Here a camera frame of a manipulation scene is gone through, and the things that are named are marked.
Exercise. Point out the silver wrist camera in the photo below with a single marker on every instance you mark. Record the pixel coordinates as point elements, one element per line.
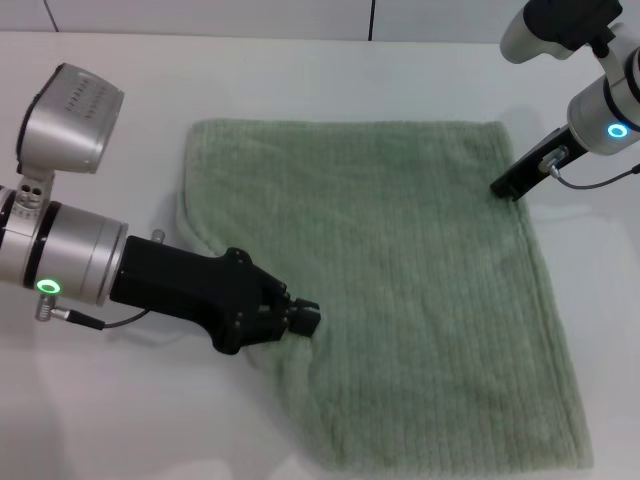
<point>70,125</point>
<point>555,27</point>

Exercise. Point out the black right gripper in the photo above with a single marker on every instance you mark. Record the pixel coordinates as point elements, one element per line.
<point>550,157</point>

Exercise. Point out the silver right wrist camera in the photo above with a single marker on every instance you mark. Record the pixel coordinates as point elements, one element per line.
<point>555,27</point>

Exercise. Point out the green ribbed towel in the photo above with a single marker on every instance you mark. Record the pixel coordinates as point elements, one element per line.
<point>400,280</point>

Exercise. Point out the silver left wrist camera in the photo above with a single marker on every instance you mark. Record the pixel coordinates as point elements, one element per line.
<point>70,125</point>

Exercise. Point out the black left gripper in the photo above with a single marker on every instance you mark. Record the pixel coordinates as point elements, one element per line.
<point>200,295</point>

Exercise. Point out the black vertical wall strip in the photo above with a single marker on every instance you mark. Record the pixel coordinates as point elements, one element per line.
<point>371,20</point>

